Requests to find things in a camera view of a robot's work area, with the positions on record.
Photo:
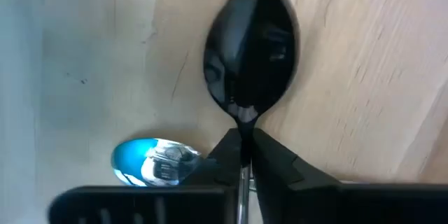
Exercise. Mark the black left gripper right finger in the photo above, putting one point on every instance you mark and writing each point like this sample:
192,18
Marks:
315,203

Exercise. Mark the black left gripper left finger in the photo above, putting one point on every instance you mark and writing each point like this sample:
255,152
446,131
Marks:
157,204

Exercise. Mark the silver spoon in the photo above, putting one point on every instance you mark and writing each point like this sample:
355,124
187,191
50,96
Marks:
154,162

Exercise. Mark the black spoon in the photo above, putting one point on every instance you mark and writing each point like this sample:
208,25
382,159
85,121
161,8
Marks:
252,52

